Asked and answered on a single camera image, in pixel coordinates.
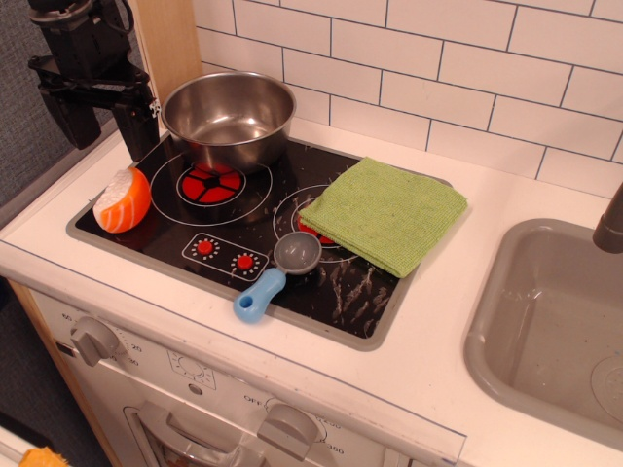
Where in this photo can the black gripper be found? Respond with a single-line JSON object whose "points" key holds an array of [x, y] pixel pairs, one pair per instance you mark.
{"points": [[88, 55]]}

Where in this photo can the orange white toy sushi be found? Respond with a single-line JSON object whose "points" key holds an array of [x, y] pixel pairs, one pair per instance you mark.
{"points": [[124, 203]]}

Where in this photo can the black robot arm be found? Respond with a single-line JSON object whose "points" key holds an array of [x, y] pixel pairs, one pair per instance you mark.
{"points": [[81, 7]]}

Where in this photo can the green folded cloth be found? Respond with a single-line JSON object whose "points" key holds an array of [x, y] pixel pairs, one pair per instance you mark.
{"points": [[388, 216]]}

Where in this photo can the stainless steel pot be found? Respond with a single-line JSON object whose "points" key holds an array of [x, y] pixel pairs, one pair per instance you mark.
{"points": [[238, 119]]}

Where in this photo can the black toy stove top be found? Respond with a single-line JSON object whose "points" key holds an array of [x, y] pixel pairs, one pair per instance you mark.
{"points": [[345, 299]]}

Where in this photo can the left red stove knob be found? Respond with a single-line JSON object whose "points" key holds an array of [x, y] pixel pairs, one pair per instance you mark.
{"points": [[205, 247]]}

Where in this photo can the red stove knob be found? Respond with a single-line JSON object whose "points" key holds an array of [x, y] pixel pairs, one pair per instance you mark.
{"points": [[245, 262], [205, 247]]}

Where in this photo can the right red stove knob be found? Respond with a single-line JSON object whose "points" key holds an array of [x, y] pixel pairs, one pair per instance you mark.
{"points": [[245, 262]]}

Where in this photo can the left grey oven knob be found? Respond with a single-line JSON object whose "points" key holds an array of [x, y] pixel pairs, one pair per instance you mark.
{"points": [[94, 340]]}

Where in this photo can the grey oven knob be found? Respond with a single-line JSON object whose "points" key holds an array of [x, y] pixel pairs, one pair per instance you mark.
{"points": [[289, 430], [94, 340]]}

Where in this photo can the orange yellow object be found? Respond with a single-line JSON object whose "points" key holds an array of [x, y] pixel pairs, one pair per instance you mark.
{"points": [[42, 457]]}

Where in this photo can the right grey oven knob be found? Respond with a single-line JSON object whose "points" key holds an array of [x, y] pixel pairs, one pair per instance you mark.
{"points": [[289, 430]]}

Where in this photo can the grey plastic sink basin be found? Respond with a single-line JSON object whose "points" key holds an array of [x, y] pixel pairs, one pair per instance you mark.
{"points": [[546, 338]]}

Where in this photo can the grey faucet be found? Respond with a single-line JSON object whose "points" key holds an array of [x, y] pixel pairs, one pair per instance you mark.
{"points": [[608, 234]]}

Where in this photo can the wooden side post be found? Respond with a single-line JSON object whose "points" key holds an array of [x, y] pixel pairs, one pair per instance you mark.
{"points": [[168, 42]]}

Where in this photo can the grey scoop blue handle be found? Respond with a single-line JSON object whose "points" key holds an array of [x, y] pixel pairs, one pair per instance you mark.
{"points": [[296, 253]]}

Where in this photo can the grey oven door handle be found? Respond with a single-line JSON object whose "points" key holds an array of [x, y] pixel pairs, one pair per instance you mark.
{"points": [[172, 440]]}

